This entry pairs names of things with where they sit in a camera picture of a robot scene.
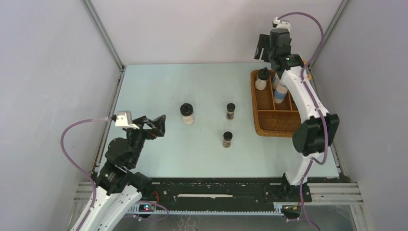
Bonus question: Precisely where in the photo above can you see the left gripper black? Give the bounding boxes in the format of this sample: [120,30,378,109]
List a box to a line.
[127,114,166,167]

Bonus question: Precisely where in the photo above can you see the large black-lid jar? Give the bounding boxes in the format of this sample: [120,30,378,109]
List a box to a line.
[255,67,270,90]

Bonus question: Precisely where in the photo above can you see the blue-label silver-lid jar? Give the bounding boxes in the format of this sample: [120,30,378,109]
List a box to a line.
[274,79,288,103]
[272,73,280,90]

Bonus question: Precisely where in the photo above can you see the black-spout-lid jar white beads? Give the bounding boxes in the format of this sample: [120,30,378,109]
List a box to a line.
[180,103,195,125]

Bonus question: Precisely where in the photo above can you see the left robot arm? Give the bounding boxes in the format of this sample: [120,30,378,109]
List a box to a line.
[71,111,166,231]

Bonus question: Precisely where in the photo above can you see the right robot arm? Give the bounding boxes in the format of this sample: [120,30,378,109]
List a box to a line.
[254,27,340,201]

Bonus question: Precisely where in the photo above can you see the small black-lid spice jar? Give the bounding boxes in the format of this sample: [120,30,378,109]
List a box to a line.
[226,103,236,120]

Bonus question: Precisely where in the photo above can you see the wicker divided basket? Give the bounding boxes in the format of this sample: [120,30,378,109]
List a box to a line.
[251,70,301,138]

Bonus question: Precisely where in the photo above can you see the front black-lid spice jar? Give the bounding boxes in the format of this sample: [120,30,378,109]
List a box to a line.
[222,131,233,148]

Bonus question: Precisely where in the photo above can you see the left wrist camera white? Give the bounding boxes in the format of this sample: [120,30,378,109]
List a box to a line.
[115,111,140,129]

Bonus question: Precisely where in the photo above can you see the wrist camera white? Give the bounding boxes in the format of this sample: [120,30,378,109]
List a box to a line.
[272,17,291,31]
[115,111,140,129]

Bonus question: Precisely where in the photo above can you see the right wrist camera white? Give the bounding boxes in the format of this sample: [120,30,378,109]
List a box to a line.
[272,17,291,31]

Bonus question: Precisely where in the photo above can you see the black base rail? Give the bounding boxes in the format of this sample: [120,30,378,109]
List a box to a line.
[111,177,313,215]

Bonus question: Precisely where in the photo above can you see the aluminium corner frame right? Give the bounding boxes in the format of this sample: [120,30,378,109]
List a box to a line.
[309,0,352,70]

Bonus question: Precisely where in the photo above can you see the aluminium corner frame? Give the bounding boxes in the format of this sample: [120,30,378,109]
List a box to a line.
[309,0,352,70]
[81,0,126,71]

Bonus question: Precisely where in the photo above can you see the aluminium corner frame left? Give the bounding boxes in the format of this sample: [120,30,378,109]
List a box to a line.
[81,0,126,71]

